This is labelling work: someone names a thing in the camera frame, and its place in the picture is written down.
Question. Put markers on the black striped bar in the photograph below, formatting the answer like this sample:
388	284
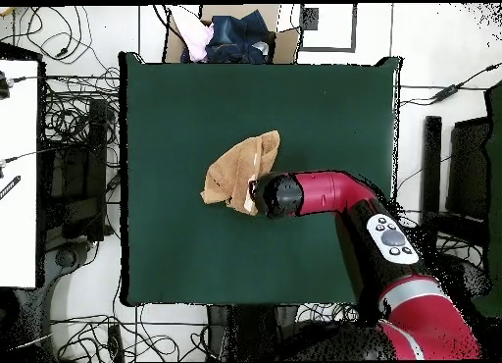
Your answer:
10	187

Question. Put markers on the pink garment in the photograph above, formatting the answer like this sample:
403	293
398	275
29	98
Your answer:
198	37

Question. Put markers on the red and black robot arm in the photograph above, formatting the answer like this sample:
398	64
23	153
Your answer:
325	192

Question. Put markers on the black equipment rack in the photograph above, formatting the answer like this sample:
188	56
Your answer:
78	190

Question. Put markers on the dark blue jeans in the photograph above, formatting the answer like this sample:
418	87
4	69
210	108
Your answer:
239	37

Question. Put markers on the dark green cloth on side table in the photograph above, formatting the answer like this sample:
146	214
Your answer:
495	221

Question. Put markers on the brown cardboard box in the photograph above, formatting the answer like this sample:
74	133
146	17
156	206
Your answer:
288	45

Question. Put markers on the tan terry towel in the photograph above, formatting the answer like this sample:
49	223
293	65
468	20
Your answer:
231	170

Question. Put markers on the long black bar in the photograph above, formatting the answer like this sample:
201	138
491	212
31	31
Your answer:
431	174

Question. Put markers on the black power strip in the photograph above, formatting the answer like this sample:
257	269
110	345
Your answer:
115	343

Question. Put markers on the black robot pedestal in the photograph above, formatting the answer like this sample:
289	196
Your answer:
251	331

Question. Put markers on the white desk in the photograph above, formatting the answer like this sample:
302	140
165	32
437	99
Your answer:
17	163

